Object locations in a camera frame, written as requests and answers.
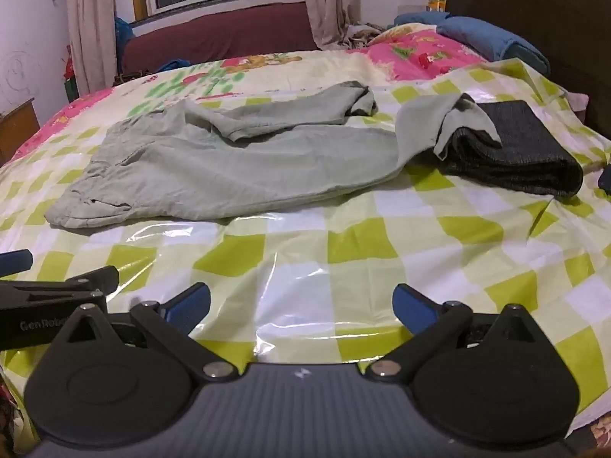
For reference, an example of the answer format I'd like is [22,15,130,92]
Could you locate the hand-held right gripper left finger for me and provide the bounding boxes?
[48,282,237,382]

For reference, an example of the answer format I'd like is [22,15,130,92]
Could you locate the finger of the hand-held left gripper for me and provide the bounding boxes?
[64,266,120,294]
[0,250,34,279]

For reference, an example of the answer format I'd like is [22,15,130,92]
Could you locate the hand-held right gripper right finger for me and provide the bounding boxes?
[365,284,550,382]

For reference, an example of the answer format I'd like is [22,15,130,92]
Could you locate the grey pants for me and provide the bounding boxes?
[45,81,502,229]

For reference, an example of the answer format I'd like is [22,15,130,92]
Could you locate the checkered floral bedsheet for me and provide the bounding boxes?
[0,55,611,444]

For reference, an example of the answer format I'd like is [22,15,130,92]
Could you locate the wooden cabinet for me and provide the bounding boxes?
[0,98,42,165]

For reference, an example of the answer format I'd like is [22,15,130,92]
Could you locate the dark grey folded cloth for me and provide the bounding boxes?
[436,100,584,197]

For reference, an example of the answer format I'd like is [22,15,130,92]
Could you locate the beige curtain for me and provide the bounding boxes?
[301,0,362,51]
[62,0,121,101]

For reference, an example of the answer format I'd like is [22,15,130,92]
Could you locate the pink printed blanket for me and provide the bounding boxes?
[12,24,490,160]

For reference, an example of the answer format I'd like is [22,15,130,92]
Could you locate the maroon sofa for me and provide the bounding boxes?
[117,1,322,79]

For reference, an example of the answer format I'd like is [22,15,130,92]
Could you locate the crumpled patterned cloth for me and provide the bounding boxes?
[343,21,398,51]

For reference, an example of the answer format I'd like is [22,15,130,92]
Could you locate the blue folded blanket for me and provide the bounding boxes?
[394,11,552,77]

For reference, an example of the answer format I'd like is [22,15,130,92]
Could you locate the dark brown headboard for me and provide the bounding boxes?
[444,0,611,141]

